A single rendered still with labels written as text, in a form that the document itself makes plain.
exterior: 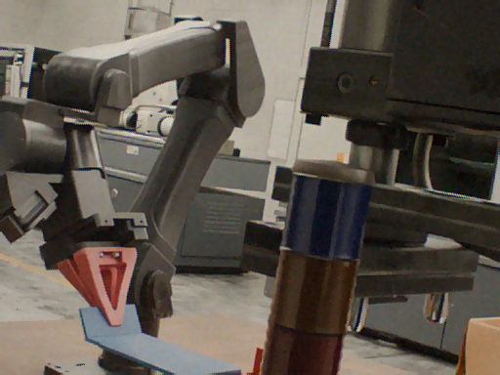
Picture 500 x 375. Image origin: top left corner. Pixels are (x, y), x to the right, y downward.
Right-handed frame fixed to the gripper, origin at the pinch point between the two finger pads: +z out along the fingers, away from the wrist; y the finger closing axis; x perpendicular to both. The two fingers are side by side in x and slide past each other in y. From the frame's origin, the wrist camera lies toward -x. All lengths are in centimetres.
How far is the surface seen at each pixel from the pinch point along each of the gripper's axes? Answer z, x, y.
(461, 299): -42, 455, -214
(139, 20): -394, 544, -490
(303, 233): 8, -28, 46
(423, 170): -2.0, 7.3, 33.4
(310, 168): 5, -28, 47
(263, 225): 0.9, -8.8, 28.4
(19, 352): -2.8, 6.2, -25.2
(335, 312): 11, -27, 45
